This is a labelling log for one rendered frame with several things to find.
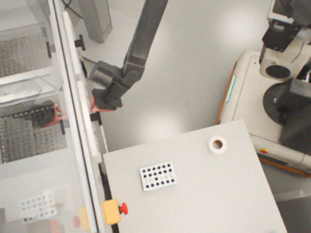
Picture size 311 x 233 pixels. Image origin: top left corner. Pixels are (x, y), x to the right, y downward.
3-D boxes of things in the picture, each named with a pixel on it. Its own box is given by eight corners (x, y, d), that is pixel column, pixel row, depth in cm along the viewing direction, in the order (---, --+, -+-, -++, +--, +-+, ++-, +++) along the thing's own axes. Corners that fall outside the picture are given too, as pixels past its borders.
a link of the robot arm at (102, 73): (141, 75, 90) (139, 60, 97) (106, 57, 86) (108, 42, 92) (120, 102, 97) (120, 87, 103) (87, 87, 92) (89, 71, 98)
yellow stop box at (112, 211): (119, 199, 105) (117, 197, 99) (124, 221, 103) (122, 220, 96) (105, 203, 105) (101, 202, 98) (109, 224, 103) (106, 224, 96)
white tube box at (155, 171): (170, 162, 118) (171, 161, 114) (176, 184, 115) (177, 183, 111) (139, 170, 117) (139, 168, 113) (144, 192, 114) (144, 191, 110)
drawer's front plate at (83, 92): (87, 92, 121) (81, 79, 111) (102, 162, 112) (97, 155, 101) (83, 93, 121) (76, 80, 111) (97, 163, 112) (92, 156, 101)
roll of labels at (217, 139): (217, 135, 121) (219, 132, 118) (228, 149, 119) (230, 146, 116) (202, 144, 120) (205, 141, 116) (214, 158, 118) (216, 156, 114)
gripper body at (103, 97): (90, 91, 103) (100, 79, 98) (116, 92, 109) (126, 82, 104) (94, 108, 101) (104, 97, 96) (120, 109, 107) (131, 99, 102)
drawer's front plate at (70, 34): (73, 27, 131) (66, 10, 121) (85, 86, 122) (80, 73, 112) (69, 28, 131) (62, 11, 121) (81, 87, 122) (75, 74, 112)
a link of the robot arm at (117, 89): (131, 91, 95) (134, 77, 98) (112, 81, 92) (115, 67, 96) (120, 101, 100) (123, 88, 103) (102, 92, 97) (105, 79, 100)
